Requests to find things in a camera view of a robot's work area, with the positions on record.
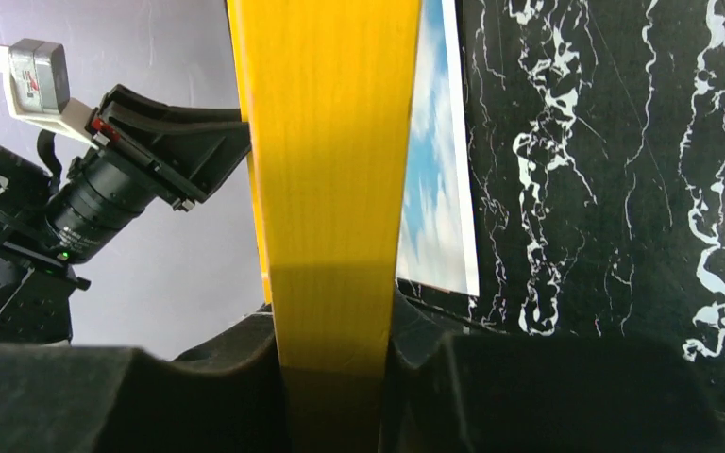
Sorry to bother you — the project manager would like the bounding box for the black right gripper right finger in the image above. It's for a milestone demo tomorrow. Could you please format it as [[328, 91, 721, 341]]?
[[382, 295, 725, 452]]

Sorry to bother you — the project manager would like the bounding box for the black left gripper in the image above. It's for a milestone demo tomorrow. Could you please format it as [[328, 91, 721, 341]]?
[[45, 85, 251, 263]]

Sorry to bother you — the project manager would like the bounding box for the yellow wooden picture frame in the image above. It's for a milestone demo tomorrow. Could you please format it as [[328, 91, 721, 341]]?
[[228, 1, 421, 452]]

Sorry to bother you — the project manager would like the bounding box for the sky and building photo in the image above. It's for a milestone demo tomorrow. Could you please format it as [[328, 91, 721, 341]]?
[[396, 0, 480, 296]]

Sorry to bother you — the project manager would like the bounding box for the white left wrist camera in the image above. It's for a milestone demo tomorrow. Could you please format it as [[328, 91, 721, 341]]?
[[0, 39, 95, 148]]

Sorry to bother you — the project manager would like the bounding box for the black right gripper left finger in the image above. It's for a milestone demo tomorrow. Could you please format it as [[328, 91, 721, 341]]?
[[0, 309, 288, 452]]

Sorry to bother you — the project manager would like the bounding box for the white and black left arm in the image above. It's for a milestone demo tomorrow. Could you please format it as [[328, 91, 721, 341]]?
[[0, 85, 251, 344]]

